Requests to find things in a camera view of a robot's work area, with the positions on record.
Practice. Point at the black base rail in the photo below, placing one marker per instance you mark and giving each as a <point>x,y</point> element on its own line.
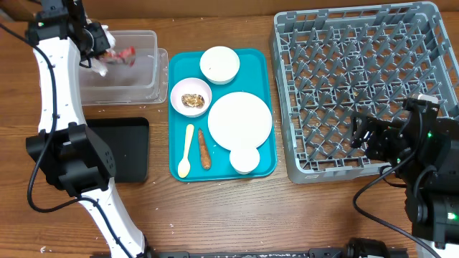
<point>355,248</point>

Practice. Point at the pale green bowl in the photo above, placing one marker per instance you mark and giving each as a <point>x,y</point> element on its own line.
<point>219,64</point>

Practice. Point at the white round plate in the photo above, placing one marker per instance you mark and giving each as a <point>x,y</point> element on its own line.
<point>240,120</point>

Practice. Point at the yellow plastic spoon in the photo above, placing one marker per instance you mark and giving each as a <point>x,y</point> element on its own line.
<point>184,164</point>

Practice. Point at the brown food scrap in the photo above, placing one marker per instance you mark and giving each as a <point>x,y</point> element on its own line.
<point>193,100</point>

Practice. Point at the pink bowl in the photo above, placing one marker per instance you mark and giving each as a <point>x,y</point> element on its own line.
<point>192,86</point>

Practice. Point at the white napkin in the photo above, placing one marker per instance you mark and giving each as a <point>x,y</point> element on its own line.
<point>98,66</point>

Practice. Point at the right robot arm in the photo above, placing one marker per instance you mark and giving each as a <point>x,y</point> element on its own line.
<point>423,152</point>

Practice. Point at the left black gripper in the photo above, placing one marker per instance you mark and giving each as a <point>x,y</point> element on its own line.
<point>97,30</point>

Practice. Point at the grey dishwasher rack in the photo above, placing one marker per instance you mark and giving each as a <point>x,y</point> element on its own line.
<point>329,63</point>

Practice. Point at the red snack wrapper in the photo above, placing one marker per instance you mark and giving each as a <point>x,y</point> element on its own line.
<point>126,56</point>

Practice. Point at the clear plastic bin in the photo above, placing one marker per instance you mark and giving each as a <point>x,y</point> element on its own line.
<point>144,82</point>

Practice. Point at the white paper cup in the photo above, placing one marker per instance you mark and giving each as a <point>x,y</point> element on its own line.
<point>245,159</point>

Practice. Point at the black waste tray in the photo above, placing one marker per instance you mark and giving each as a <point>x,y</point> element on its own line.
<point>128,138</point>

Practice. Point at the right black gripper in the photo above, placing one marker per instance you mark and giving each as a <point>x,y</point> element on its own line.
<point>381,137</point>

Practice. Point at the teal serving tray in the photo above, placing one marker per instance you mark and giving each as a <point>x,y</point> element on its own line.
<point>252,78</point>

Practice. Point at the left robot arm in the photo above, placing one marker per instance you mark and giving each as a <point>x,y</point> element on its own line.
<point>72,156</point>

